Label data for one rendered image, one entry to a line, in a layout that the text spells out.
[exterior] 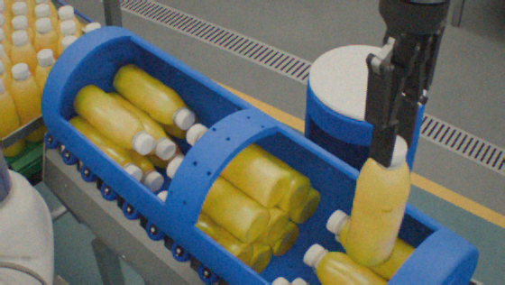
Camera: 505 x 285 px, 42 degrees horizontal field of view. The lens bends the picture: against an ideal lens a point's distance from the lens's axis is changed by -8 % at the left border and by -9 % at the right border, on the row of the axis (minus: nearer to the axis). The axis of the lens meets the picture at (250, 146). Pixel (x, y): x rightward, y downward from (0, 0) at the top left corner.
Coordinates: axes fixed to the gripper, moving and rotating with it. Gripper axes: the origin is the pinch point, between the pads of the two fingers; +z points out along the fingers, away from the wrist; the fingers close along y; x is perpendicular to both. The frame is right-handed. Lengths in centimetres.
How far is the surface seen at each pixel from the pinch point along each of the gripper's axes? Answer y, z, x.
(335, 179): 18.5, 36.9, 20.3
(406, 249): 11.1, 32.6, -0.8
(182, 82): 18, 37, 61
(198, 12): 153, 149, 210
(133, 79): 9, 33, 65
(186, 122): 10, 36, 50
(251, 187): 2.1, 30.1, 25.5
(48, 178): -9, 62, 82
